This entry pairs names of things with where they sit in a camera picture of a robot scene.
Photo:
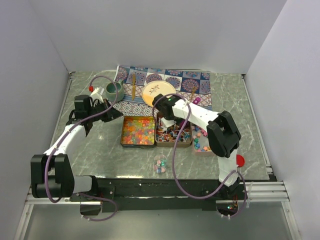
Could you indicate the red jar lid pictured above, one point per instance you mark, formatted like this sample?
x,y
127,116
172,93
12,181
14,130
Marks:
x,y
240,160

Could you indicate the gold tin of gummy stars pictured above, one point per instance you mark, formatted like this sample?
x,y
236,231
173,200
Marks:
x,y
138,132

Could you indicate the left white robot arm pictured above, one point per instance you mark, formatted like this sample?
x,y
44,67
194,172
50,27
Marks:
x,y
52,176

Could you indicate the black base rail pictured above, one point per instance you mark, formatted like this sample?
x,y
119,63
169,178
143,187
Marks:
x,y
129,194

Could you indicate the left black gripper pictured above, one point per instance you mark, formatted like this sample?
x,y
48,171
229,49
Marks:
x,y
111,114

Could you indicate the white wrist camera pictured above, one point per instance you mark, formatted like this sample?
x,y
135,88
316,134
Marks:
x,y
167,123
96,94

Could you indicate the tin of lollipops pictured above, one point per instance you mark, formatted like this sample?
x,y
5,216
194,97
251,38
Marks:
x,y
166,136

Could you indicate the patterned placemat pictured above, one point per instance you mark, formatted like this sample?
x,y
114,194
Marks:
x,y
142,84

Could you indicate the green ceramic mug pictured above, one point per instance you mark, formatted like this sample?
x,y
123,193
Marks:
x,y
115,92

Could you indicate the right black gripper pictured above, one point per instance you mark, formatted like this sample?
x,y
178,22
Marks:
x,y
178,122

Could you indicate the cream and orange plate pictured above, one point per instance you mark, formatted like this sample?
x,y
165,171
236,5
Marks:
x,y
154,88

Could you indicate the clear glass jar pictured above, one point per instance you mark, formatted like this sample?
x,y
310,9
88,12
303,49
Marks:
x,y
160,162

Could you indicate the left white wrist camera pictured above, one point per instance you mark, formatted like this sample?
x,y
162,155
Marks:
x,y
96,94

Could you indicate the tin of pastel star candies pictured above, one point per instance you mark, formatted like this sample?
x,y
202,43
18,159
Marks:
x,y
200,142

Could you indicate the gold knife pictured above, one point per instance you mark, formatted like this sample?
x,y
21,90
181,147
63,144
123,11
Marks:
x,y
133,87

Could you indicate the gold fork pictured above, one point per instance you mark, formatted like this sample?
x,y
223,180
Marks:
x,y
192,93

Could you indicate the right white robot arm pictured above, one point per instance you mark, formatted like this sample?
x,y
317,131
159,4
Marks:
x,y
223,136

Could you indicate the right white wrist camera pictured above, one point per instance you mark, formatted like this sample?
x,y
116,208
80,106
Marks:
x,y
167,123

